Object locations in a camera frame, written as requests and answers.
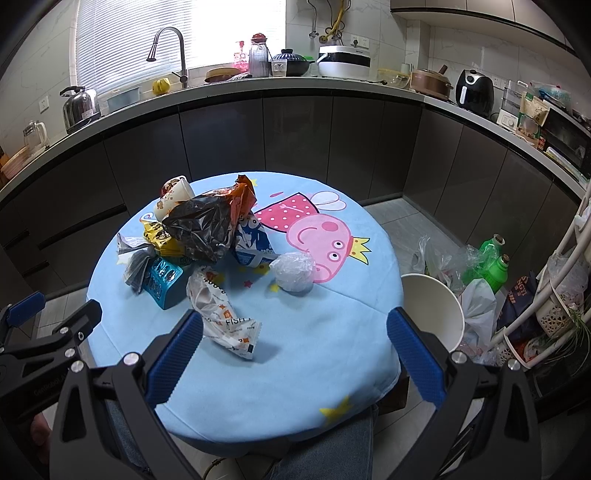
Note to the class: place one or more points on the chrome kitchen faucet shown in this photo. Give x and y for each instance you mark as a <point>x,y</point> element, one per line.
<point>173,54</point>

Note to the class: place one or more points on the brown cooking pot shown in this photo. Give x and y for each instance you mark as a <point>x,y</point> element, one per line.
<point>432,83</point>

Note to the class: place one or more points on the white rice cooker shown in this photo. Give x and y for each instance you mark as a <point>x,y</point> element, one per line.
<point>343,62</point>

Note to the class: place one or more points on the dark blue paper bag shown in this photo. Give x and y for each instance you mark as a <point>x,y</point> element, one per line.
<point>519,298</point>

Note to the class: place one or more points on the teal snack box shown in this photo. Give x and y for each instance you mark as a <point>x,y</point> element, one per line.
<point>165,282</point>

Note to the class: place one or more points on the silver green foil wrapper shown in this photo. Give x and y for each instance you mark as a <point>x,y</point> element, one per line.
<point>136,254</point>

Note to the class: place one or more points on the clear plastic ball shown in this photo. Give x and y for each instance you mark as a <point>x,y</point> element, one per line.
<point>294,272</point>

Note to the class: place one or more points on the yellow lemon shaped object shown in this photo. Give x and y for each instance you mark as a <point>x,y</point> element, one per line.
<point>160,86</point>

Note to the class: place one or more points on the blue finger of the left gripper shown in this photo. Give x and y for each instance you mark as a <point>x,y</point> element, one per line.
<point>81,316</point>
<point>19,313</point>

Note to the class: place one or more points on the white trash bin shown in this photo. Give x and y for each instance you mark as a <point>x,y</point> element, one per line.
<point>434,308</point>

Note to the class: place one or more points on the white plastic shopping bag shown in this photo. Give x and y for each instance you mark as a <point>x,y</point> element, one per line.
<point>479,305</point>

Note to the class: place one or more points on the yellow snack wrapper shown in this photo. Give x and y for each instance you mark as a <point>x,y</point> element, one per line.
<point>163,243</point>

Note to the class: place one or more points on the green plastic bottle front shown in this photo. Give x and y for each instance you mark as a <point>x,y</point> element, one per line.
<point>495,273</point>

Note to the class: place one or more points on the glass pitcher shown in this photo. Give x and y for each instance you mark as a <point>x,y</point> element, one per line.
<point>35,136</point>

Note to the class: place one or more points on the green plastic bottle back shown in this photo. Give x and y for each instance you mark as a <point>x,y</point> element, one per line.
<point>487,255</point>

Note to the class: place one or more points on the blue white penguin bag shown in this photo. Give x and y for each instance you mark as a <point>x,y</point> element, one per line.
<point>252,246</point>

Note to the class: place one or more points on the black air fryer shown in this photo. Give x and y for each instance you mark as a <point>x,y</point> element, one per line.
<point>475,92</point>

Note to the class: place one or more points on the glass jar with red lid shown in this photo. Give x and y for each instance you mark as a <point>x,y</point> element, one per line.
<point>259,57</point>

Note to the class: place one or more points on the dark kitchen cabinets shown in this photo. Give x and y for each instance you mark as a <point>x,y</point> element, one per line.
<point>373,143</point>

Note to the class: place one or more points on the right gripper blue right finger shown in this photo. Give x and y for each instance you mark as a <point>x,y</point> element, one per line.
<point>422,354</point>

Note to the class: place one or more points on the clear bag with green beans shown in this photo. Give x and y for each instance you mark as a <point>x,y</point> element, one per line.
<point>447,268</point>

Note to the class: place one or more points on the green plastic bottle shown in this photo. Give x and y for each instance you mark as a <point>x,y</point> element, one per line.
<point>487,255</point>
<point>495,273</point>

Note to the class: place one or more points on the blue cartoon pig tablecloth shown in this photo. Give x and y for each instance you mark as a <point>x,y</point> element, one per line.
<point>322,356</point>

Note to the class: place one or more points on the orange black snack bag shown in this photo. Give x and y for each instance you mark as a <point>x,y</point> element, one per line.
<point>205,225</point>

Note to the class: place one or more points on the dark ceramic pot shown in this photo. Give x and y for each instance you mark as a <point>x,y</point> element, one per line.
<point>289,64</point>

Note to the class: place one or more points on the snack package on counter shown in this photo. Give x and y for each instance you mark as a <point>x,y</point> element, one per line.
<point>532,116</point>

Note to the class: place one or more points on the steel kettle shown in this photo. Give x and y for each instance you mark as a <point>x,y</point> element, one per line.
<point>80,108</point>

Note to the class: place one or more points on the window blinds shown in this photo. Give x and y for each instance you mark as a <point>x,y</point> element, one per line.
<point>113,39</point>

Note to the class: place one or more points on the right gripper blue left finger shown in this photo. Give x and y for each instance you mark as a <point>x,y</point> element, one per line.
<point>167,356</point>

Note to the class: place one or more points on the black microwave oven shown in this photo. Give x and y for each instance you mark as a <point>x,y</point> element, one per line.
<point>568,138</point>

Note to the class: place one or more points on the cream plastic storage rack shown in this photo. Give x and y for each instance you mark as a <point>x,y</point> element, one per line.
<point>560,319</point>

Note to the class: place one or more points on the white fish snack wrapper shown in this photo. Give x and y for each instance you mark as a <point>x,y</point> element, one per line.
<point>222,325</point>

